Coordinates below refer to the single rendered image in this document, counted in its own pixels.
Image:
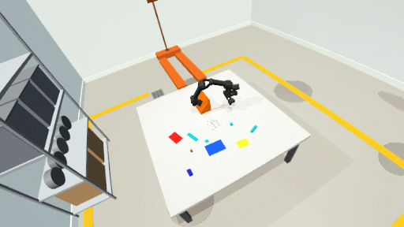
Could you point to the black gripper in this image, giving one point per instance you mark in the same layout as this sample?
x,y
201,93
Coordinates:
x,y
228,95

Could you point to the red flat square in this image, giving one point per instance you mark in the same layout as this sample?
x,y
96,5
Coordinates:
x,y
175,137

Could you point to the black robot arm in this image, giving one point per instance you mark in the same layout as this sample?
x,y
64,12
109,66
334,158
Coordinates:
x,y
227,84

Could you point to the blue flat plate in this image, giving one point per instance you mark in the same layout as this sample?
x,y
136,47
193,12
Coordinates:
x,y
215,147

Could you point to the cyan flat bar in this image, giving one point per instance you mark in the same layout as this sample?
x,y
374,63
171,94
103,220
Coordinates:
x,y
191,136

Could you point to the yellow flat rectangular plate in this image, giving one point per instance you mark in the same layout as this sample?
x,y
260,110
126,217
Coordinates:
x,y
242,143

